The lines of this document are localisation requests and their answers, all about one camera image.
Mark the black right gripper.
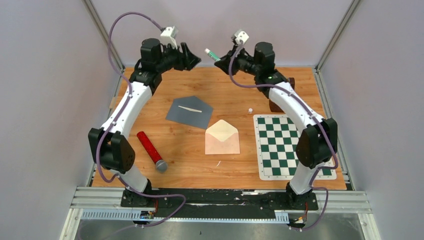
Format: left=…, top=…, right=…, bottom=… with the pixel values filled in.
left=215, top=44, right=261, bottom=77

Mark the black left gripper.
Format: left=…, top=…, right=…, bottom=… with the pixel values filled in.
left=156, top=41, right=202, bottom=74

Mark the green white glue stick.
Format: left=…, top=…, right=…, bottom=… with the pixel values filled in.
left=204, top=48, right=221, bottom=62

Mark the grey envelope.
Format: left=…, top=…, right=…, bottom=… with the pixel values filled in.
left=165, top=95, right=214, bottom=130

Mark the cream pink envelope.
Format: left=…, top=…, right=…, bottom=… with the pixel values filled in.
left=204, top=119, right=241, bottom=155

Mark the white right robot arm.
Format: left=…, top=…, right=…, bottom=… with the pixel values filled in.
left=214, top=41, right=339, bottom=209

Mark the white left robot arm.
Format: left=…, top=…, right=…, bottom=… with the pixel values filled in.
left=88, top=38, right=201, bottom=207

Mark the wooden metronome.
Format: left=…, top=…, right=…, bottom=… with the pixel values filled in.
left=268, top=77, right=296, bottom=114

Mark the green white chessboard mat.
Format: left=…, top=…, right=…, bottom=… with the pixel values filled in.
left=253, top=113, right=338, bottom=182

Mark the red microphone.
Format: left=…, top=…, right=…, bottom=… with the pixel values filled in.
left=136, top=131, right=168, bottom=173

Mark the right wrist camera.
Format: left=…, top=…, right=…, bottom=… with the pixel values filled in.
left=231, top=29, right=250, bottom=45

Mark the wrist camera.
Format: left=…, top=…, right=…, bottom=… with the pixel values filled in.
left=160, top=26, right=179, bottom=49
left=231, top=29, right=250, bottom=45

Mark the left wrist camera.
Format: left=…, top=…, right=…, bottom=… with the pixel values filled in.
left=160, top=26, right=179, bottom=49

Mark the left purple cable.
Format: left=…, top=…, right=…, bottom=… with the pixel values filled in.
left=95, top=12, right=187, bottom=229

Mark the purple cable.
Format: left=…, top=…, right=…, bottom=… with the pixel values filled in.
left=228, top=43, right=339, bottom=232
left=95, top=12, right=187, bottom=229

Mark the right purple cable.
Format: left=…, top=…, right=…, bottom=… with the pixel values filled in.
left=228, top=43, right=339, bottom=232

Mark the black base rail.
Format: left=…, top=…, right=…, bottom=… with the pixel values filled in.
left=120, top=188, right=319, bottom=219

